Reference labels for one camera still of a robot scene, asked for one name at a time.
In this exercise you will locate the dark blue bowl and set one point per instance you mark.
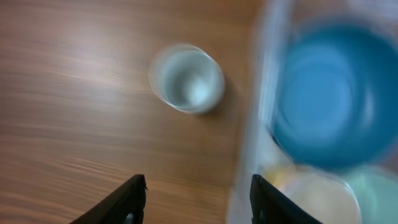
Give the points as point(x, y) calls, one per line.
point(337, 99)

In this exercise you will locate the clear plastic storage bin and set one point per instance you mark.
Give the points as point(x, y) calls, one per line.
point(283, 22)

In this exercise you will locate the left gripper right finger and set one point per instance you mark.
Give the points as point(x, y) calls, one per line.
point(270, 206)

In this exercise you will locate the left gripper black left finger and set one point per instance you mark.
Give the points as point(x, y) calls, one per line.
point(124, 205)

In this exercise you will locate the grey cup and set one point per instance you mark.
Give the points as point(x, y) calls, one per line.
point(186, 78)

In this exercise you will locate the cream cup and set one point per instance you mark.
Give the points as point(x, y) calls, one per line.
point(322, 195)

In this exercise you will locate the mint green small bowl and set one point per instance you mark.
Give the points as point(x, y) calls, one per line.
point(376, 192)

